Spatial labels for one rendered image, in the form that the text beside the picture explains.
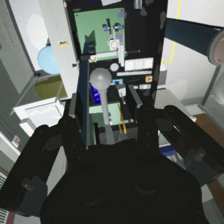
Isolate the white upright cylinder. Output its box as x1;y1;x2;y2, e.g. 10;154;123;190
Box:
118;43;125;67

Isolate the white tray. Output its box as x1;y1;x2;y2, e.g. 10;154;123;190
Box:
12;97;66;137

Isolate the white tall column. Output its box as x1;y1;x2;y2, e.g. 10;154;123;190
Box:
38;0;80;99

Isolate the dark blue tower column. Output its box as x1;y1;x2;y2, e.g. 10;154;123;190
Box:
77;55;90;150

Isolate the grey ring fixture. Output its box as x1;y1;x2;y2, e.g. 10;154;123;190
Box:
107;35;120;51

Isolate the grey flat ruler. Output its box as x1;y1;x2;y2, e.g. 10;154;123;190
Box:
116;70;152;77

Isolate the white flat bar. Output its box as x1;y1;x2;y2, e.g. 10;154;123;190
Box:
95;51;118;60

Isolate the blue parts bin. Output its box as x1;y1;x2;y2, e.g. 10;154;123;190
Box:
89;82;102;104

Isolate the olive green box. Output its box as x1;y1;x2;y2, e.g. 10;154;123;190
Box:
33;76;68;101

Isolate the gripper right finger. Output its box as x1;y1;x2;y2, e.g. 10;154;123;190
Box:
126;84;224;187

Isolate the grey ball-knob lever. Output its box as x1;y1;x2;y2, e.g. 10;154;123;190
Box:
89;67;116;145

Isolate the white label strip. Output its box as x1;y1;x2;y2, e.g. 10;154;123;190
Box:
133;84;152;90

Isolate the white paper sheet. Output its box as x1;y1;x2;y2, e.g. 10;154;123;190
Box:
101;0;123;6

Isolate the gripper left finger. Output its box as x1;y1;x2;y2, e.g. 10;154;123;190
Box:
0;92;88;217

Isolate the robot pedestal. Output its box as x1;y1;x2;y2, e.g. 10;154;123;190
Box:
164;18;221;59

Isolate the light blue ball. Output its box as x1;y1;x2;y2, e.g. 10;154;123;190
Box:
37;45;61;75

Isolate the light green tower block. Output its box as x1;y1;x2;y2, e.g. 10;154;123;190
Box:
88;101;122;127

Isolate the grey large cabinet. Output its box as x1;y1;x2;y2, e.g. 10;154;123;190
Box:
0;0;40;126

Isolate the red-framed vent grille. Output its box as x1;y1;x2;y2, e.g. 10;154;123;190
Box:
0;167;15;224

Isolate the white wall socket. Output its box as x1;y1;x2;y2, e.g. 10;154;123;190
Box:
11;135;21;147

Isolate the white plaque rack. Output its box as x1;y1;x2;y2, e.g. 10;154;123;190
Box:
124;57;155;71

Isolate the grey glass-front cabinet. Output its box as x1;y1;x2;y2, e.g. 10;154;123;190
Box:
199;65;224;126

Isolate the green bench mat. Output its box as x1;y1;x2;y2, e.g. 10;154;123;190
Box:
74;7;126;55

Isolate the white and grey hand tool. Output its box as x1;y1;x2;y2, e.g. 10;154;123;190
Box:
117;84;127;105

